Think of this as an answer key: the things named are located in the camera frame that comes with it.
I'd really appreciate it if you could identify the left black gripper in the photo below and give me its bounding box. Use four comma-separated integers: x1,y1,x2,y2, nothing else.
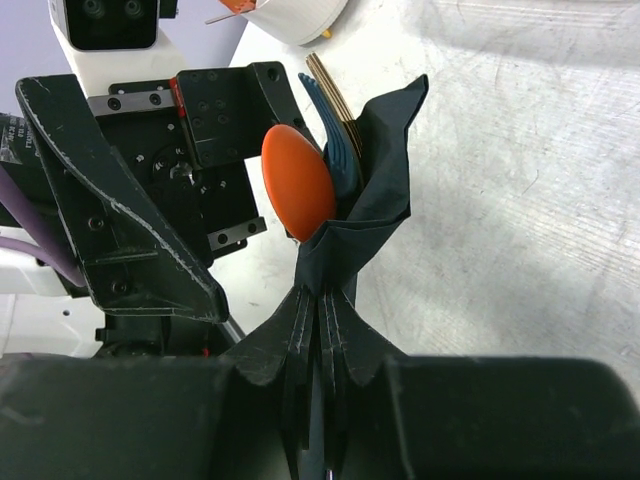
15,61,310,323

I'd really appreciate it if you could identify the orange plastic spoon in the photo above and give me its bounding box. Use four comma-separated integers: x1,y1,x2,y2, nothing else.
261,124,336,242

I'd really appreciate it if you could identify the blue plastic fork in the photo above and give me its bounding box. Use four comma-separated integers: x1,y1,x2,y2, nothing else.
298,73,360,199

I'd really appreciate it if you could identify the gold fork green handle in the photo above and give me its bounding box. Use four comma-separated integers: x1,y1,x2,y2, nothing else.
305,52,362,156

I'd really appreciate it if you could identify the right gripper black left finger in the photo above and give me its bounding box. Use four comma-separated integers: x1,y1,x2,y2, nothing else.
1,288,316,479

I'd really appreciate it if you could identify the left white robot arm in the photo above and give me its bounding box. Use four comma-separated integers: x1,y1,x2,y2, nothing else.
1,61,306,358

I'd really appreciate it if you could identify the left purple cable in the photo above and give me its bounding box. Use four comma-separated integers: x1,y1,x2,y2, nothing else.
0,162,86,289

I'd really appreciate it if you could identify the white utensil holder cup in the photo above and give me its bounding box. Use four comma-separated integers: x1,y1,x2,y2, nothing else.
246,0,348,46

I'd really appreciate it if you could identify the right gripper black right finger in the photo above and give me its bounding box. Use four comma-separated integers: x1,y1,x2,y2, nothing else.
318,291,639,479

